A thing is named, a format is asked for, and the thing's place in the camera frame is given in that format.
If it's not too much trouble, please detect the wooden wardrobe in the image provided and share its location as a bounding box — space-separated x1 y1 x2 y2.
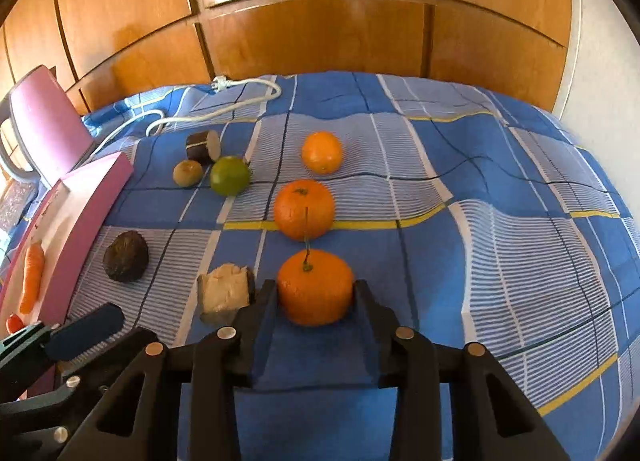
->
0 0 581 116

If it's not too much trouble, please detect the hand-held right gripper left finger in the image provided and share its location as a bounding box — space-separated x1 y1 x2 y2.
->
57 280 278 461

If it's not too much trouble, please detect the dark brown cylinder block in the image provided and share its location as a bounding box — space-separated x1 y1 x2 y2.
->
185 130 222 164

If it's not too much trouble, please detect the orange carrot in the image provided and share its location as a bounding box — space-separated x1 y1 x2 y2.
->
19 241 47 315

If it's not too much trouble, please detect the brown kiwi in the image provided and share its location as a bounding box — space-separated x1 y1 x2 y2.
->
172 160 204 188

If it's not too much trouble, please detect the green lime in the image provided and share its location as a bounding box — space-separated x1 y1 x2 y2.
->
209 156 252 198

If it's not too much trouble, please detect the dark wrinkled avocado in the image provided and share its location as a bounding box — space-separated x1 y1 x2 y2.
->
102 230 150 284

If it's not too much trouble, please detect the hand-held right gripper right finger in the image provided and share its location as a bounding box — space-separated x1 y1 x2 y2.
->
352 280 571 461

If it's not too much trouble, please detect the large orange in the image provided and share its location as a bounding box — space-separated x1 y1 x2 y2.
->
273 180 336 242

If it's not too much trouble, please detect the small smooth orange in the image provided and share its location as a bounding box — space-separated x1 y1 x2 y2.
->
301 131 344 175

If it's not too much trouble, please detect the orange with stem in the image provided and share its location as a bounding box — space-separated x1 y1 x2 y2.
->
276 236 355 328

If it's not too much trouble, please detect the blue plaid blanket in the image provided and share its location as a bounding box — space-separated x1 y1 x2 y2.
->
0 72 640 461

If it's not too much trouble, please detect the pink box with lid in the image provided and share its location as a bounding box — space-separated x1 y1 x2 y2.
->
0 65 136 327

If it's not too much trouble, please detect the white power cable with plug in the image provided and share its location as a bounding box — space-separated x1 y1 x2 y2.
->
87 74 282 162

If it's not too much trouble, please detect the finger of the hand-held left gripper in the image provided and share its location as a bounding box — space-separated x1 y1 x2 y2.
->
44 302 126 363
0 375 109 448

